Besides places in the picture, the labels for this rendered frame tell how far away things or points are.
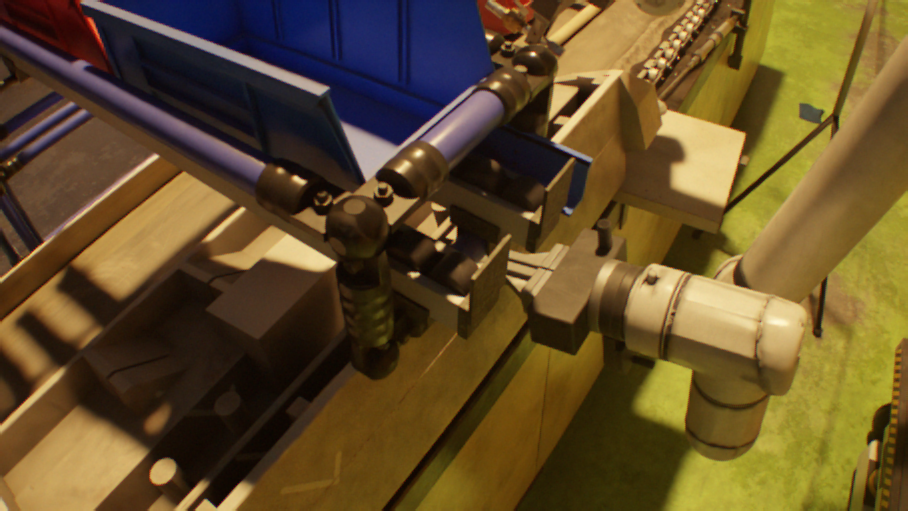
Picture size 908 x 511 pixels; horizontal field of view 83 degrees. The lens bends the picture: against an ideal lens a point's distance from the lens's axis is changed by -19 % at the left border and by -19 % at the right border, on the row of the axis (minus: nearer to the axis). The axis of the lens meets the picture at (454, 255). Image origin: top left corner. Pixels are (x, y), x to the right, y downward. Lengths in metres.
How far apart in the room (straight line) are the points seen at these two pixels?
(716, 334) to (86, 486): 0.65
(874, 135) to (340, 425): 0.55
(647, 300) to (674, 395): 1.23
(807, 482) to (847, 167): 1.29
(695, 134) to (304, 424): 0.95
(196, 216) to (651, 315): 0.92
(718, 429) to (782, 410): 1.22
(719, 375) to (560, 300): 0.17
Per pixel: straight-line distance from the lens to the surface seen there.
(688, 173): 1.15
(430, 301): 0.43
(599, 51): 1.63
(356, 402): 0.60
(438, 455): 0.80
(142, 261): 1.21
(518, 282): 0.64
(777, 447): 1.81
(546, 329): 0.60
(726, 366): 0.57
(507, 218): 0.48
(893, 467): 1.53
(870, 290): 2.34
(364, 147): 0.50
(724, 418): 0.63
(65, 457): 0.78
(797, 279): 0.67
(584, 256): 0.63
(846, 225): 0.63
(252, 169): 0.38
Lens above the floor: 1.48
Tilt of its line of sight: 46 degrees down
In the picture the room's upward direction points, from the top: 5 degrees counter-clockwise
